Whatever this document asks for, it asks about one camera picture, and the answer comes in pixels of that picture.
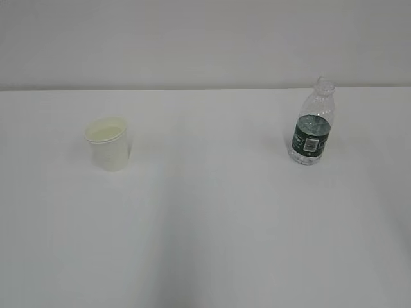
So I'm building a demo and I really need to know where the white paper cup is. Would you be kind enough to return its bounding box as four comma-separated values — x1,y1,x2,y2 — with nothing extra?
85,117,129,172

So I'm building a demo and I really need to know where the clear water bottle green label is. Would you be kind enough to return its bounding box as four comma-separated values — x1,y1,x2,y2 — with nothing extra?
288,76,335,166

